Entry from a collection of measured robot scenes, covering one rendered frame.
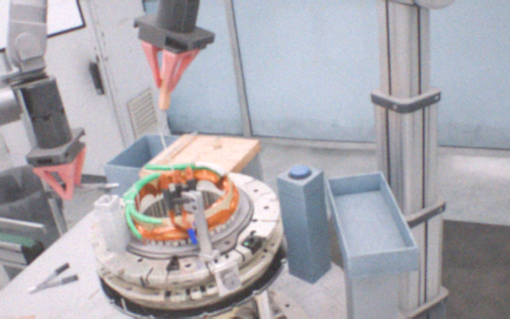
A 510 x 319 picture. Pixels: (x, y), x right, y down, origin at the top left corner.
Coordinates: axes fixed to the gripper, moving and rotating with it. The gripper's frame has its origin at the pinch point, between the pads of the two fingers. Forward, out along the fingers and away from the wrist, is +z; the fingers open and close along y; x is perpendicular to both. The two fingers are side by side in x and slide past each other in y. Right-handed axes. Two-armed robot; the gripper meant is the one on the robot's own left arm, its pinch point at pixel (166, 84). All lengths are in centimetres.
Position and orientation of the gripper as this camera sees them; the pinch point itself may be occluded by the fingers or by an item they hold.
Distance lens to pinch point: 84.6
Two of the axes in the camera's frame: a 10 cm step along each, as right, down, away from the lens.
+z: -2.2, 8.5, 4.8
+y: 8.6, 4.0, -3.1
